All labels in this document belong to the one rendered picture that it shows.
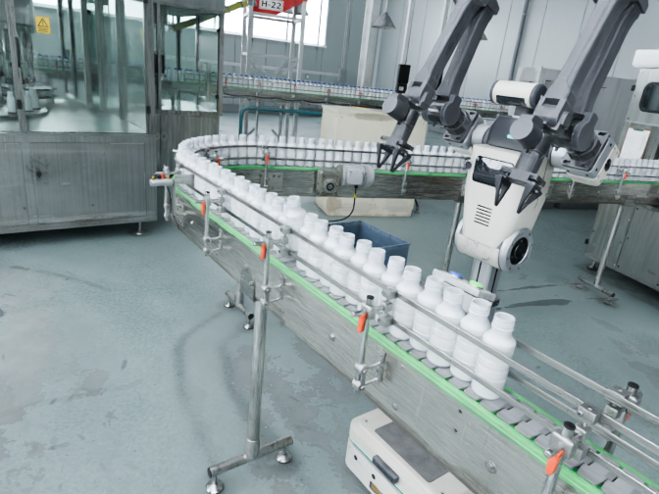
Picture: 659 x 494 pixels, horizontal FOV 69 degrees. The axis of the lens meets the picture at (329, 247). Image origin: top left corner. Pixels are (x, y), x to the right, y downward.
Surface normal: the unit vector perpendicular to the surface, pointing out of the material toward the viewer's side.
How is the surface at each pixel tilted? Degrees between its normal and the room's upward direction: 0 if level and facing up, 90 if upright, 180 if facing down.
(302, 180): 90
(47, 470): 0
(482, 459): 90
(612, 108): 90
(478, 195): 90
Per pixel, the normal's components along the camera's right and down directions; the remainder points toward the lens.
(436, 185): 0.29, 0.39
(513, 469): -0.81, 0.12
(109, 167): 0.58, 0.34
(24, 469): 0.11, -0.93
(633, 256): -0.94, 0.04
